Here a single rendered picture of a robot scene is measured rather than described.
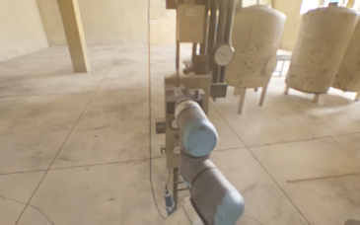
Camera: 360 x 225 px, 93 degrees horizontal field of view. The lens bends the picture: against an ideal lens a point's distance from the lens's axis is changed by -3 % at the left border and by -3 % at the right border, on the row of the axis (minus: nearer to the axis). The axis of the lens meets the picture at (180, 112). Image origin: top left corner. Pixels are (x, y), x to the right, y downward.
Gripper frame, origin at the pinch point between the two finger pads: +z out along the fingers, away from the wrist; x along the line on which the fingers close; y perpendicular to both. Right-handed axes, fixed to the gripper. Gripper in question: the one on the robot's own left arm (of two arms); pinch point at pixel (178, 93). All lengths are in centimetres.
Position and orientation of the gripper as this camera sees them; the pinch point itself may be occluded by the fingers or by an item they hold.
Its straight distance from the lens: 74.5
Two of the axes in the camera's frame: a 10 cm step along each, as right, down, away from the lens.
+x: -9.8, 0.7, -1.8
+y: 0.2, -8.9, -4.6
